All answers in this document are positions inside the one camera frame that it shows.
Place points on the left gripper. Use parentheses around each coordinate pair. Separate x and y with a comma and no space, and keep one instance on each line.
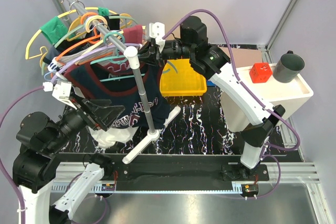
(105,112)

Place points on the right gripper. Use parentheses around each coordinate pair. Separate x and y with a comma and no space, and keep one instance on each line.
(150,54)

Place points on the teal plastic hanger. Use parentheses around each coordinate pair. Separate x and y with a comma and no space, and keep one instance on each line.
(126,36)

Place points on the navy tank top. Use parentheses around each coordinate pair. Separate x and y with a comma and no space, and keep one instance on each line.
(151,75)

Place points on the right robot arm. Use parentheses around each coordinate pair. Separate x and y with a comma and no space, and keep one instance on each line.
(214,65)

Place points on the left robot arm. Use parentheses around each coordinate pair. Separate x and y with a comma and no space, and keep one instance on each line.
(34,169)

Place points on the maroon white tank top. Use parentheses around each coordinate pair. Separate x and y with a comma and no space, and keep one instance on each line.
(110,134)

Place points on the lavender plastic hanger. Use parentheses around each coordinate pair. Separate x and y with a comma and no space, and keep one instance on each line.
(82,56)

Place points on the orange plastic hanger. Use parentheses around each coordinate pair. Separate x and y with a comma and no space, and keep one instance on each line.
(84,44)

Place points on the yellow plastic hanger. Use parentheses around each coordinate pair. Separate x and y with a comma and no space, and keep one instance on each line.
(56,32)

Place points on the yellow plastic tray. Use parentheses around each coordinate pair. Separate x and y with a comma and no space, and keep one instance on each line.
(179,79)

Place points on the metal clothes rack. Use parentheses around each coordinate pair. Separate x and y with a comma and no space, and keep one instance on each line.
(152,134)

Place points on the pink board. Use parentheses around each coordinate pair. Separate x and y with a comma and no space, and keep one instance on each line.
(246,57)

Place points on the green garment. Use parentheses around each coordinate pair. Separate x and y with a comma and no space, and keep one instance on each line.
(76,36)

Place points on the red cube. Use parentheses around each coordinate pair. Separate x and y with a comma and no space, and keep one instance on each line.
(260,72)

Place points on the dark green mug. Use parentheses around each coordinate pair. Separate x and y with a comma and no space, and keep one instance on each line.
(288,67)

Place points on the white storage box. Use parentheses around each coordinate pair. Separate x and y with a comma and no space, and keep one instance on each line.
(291,96)

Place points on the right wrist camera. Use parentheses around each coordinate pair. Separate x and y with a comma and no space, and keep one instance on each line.
(155,31)

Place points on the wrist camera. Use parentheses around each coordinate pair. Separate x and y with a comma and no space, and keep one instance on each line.
(60,91)
(155,31)

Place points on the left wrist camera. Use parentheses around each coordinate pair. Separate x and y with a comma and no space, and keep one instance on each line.
(60,91)

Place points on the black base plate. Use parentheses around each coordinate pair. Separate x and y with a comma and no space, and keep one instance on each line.
(180,173)

